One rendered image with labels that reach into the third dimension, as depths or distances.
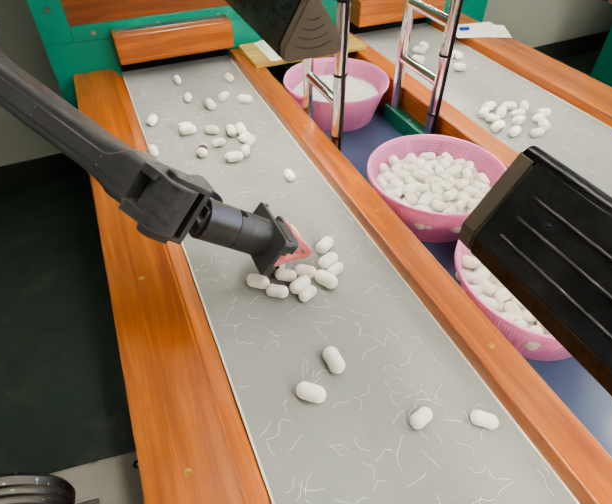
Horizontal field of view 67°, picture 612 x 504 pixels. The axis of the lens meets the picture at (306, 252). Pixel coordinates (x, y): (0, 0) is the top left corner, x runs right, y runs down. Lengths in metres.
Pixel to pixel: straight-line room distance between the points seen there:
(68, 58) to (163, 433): 1.04
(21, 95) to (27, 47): 1.55
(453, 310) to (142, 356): 0.42
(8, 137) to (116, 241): 1.63
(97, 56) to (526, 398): 1.23
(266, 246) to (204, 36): 0.81
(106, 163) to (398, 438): 0.47
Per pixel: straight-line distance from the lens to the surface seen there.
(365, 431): 0.59
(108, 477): 0.91
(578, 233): 0.31
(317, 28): 0.62
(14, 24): 2.22
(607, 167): 1.13
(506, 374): 0.64
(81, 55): 1.40
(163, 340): 0.65
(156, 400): 0.60
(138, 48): 1.34
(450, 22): 1.04
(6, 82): 0.71
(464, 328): 0.67
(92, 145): 0.62
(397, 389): 0.62
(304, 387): 0.59
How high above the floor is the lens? 1.28
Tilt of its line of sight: 44 degrees down
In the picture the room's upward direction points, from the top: straight up
